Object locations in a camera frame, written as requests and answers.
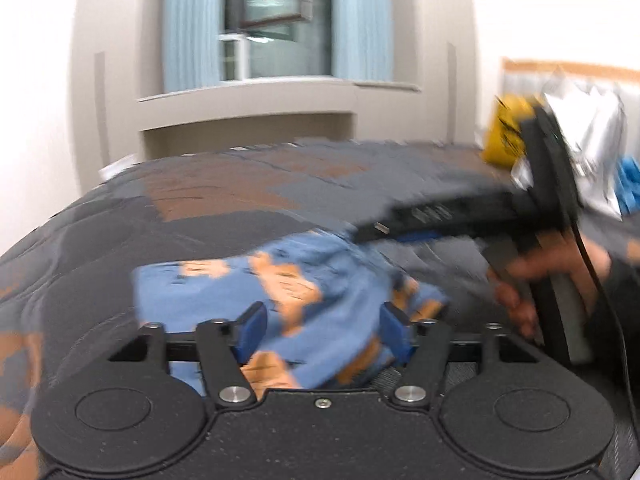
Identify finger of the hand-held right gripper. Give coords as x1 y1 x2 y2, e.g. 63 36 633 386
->
352 194 533 252

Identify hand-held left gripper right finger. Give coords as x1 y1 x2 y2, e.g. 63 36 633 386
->
379 302 545 409

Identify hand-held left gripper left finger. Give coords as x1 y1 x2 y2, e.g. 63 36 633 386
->
107 302 269 409

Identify blue pants with orange print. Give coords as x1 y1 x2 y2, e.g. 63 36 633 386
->
131 229 451 396

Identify person's right hand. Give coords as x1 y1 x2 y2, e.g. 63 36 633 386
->
486 237 613 341

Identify silver foil bag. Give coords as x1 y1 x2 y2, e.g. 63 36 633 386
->
509 71 630 222

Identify blue cloth item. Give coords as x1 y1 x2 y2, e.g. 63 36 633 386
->
616 157 640 217

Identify yellow bag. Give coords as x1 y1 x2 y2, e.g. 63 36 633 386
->
481 91 547 167

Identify grey and orange quilted mattress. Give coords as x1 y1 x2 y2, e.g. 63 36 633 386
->
0 137 640 480

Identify wooden headboard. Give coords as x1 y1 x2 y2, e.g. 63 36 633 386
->
501 57 640 87

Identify beige wardrobe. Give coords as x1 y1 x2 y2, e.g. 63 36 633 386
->
390 0 482 147
69 0 167 183

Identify light blue curtain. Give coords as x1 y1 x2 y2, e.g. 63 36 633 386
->
329 0 397 84
161 0 227 93

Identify beige window bench cabinet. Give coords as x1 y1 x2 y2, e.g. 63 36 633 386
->
136 80 422 162

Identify glass window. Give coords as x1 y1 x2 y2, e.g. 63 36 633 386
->
220 0 335 82

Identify black cable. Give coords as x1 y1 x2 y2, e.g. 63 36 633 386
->
569 210 633 396

